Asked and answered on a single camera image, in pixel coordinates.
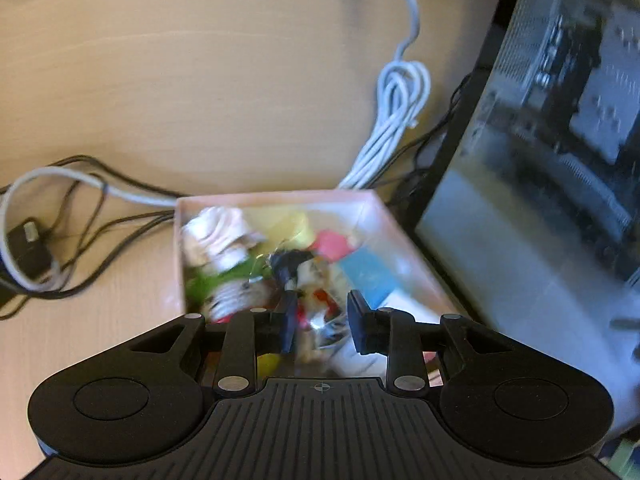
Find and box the red strawberry plush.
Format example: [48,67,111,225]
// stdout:
[184,261,279,323]

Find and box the computer case glass panel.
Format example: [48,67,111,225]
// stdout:
[407,0,639,434]

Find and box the black power adapter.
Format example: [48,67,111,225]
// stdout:
[8,218,52,281]

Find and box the pink cardboard box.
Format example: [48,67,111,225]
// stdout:
[175,191,457,378]

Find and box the grey looped cable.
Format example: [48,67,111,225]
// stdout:
[0,166,179,294]

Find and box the coiled white cable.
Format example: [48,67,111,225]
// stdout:
[337,0,433,191]

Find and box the black cable bundle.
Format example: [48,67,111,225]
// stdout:
[0,155,181,321]

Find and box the cartoon figurine keychain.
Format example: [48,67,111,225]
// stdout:
[254,249,348,364]

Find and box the blue white snack bag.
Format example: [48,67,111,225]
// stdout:
[337,247,400,310]

